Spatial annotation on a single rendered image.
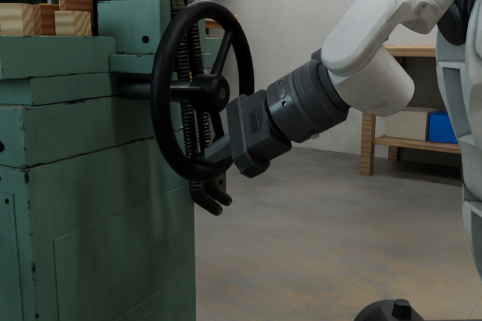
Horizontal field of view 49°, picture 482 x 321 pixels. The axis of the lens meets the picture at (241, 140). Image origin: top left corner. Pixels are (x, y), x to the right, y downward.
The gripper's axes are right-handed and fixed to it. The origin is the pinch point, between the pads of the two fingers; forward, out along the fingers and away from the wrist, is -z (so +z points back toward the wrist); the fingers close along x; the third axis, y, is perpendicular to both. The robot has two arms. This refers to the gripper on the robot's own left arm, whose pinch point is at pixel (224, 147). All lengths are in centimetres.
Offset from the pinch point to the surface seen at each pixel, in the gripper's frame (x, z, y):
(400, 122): 152, -49, -255
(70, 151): 6.3, -22.9, 9.9
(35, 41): 15.5, -14.3, 22.6
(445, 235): 48, -28, -195
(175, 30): 13.6, 2.4, 11.3
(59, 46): 17.5, -14.7, 18.5
